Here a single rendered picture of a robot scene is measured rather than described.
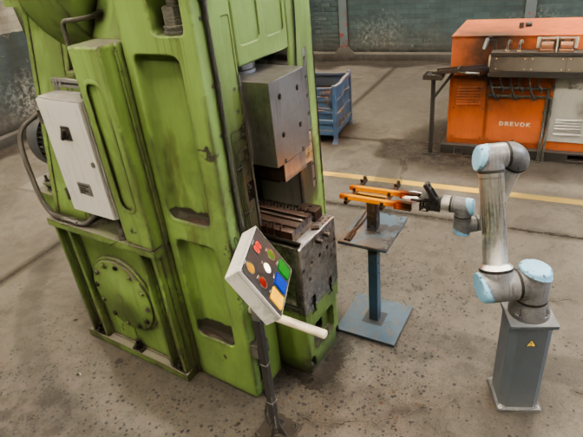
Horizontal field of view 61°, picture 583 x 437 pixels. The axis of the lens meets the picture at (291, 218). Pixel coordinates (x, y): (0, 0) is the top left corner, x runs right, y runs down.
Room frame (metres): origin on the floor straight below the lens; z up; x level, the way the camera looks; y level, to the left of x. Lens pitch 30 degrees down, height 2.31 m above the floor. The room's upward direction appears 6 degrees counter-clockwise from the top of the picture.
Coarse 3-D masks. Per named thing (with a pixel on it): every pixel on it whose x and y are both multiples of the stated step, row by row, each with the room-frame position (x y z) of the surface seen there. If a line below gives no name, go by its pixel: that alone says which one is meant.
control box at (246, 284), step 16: (240, 240) 1.86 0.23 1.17; (256, 240) 1.83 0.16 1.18; (240, 256) 1.71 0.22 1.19; (256, 256) 1.75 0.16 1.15; (240, 272) 1.59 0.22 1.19; (256, 272) 1.66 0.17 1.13; (272, 272) 1.75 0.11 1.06; (240, 288) 1.59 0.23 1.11; (256, 288) 1.59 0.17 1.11; (256, 304) 1.58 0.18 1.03; (272, 304) 1.59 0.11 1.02; (272, 320) 1.57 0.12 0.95
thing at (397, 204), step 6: (342, 192) 2.54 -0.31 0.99; (342, 198) 2.52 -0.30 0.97; (348, 198) 2.50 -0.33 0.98; (354, 198) 2.48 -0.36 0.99; (360, 198) 2.46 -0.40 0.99; (366, 198) 2.45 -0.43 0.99; (372, 198) 2.44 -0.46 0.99; (378, 204) 2.40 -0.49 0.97; (384, 204) 2.38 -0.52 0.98; (390, 204) 2.36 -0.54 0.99; (396, 204) 2.35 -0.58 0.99; (402, 204) 2.34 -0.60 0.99; (408, 204) 2.31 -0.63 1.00; (408, 210) 2.31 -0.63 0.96
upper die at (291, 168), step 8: (304, 152) 2.33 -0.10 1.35; (296, 160) 2.27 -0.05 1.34; (304, 160) 2.33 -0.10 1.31; (256, 168) 2.28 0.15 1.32; (264, 168) 2.25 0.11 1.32; (272, 168) 2.22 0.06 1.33; (280, 168) 2.20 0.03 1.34; (288, 168) 2.21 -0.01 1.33; (296, 168) 2.27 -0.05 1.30; (256, 176) 2.29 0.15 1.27; (264, 176) 2.26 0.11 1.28; (272, 176) 2.23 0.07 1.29; (280, 176) 2.20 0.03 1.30; (288, 176) 2.20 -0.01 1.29
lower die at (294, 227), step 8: (272, 208) 2.45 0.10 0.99; (280, 208) 2.44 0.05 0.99; (264, 216) 2.38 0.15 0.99; (272, 216) 2.37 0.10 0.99; (280, 216) 2.34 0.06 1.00; (304, 216) 2.31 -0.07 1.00; (264, 224) 2.31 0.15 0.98; (272, 224) 2.30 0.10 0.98; (280, 224) 2.28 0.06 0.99; (288, 224) 2.26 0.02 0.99; (296, 224) 2.25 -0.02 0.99; (304, 224) 2.28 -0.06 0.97; (264, 232) 2.29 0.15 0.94; (272, 232) 2.25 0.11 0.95; (288, 232) 2.20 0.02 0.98; (296, 232) 2.22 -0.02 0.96; (304, 232) 2.28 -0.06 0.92; (296, 240) 2.21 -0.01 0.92
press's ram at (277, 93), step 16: (256, 64) 2.53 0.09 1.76; (256, 80) 2.22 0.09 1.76; (272, 80) 2.19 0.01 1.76; (288, 80) 2.27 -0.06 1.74; (304, 80) 2.38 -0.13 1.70; (256, 96) 2.18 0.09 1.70; (272, 96) 2.16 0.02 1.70; (288, 96) 2.26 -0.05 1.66; (304, 96) 2.37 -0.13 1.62; (256, 112) 2.19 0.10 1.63; (272, 112) 2.15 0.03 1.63; (288, 112) 2.25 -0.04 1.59; (304, 112) 2.36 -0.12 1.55; (256, 128) 2.20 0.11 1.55; (272, 128) 2.14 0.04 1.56; (288, 128) 2.24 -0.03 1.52; (304, 128) 2.35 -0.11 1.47; (256, 144) 2.21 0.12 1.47; (272, 144) 2.15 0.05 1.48; (288, 144) 2.23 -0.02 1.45; (304, 144) 2.34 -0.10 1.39; (256, 160) 2.21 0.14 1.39; (272, 160) 2.16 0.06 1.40; (288, 160) 2.22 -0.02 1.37
